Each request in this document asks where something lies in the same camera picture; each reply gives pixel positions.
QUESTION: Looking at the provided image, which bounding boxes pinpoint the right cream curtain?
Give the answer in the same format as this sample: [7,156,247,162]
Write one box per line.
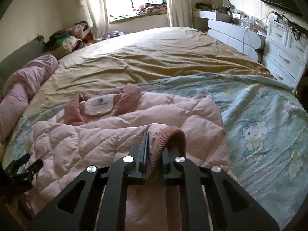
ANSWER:
[167,0,193,27]

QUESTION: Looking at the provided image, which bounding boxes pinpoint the white drawer dresser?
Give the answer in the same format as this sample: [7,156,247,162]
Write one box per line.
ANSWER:
[262,20,307,92]

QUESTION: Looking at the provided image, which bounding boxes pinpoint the pile of clothes by headboard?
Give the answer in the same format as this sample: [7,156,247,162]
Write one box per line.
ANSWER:
[44,21,95,59]

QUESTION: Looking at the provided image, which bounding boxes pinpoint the grey padded headboard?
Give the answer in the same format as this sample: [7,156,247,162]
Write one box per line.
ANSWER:
[0,34,45,92]

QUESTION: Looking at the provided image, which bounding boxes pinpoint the light blue cartoon blanket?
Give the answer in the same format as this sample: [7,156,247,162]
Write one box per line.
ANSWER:
[3,73,307,229]

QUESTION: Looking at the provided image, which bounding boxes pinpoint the tan bed sheet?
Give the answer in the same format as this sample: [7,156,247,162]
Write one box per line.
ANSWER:
[24,27,270,116]

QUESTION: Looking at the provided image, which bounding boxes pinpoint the white vanity desk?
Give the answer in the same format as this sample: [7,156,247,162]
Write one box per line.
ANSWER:
[193,10,265,63]

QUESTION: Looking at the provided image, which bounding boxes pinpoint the pink rolled duvet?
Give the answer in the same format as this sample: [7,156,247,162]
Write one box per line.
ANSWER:
[1,54,59,142]

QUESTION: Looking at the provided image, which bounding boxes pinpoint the left cream curtain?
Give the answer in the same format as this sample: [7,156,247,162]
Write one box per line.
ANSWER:
[80,0,109,39]

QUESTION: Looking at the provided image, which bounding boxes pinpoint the clothes on window sill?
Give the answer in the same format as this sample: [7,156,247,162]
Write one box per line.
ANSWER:
[133,3,168,15]

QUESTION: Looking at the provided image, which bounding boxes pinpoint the pink quilted down coat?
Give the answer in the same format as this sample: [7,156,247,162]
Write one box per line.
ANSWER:
[26,84,230,230]

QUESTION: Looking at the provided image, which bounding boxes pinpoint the cream curtain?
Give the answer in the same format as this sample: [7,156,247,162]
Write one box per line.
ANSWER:
[80,0,109,39]
[167,0,193,27]

